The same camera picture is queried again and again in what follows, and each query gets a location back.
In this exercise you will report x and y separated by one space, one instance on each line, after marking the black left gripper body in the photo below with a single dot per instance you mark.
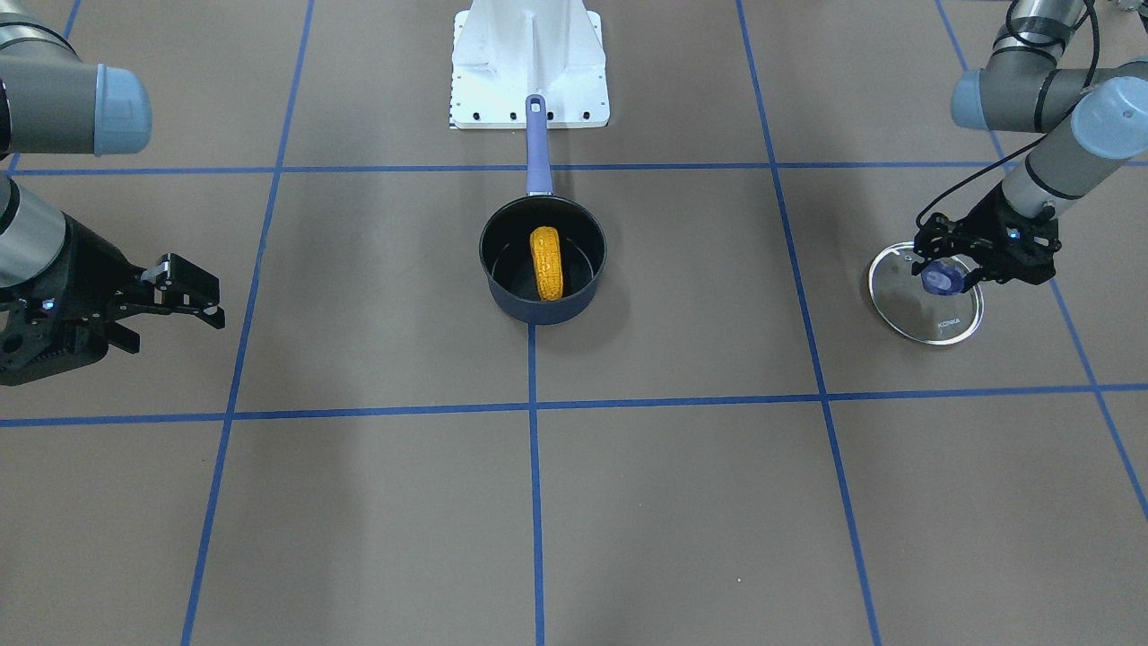
997 215

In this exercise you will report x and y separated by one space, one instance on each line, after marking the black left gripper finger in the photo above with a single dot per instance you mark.
979 269
930 249

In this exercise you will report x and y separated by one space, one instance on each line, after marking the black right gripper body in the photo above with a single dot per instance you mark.
87 260

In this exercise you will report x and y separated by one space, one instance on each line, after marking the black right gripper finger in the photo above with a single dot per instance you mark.
195 287
213 315

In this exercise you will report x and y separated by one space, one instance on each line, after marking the glass lid purple knob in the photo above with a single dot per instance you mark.
930 302

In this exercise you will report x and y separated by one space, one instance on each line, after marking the yellow corn cob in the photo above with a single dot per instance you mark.
545 251

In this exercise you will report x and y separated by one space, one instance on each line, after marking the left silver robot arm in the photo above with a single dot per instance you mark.
1088 123

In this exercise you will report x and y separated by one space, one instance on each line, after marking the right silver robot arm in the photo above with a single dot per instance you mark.
55 103

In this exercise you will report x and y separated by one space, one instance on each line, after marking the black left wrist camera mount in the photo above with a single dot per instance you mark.
939 225

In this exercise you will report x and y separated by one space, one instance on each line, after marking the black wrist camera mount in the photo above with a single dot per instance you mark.
939 225
38 345

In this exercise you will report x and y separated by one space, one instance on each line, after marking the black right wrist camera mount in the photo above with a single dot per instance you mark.
38 345

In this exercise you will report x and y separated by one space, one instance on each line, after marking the dark blue saucepan purple handle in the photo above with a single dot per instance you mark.
504 246

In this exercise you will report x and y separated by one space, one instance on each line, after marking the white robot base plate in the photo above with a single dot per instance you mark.
505 51

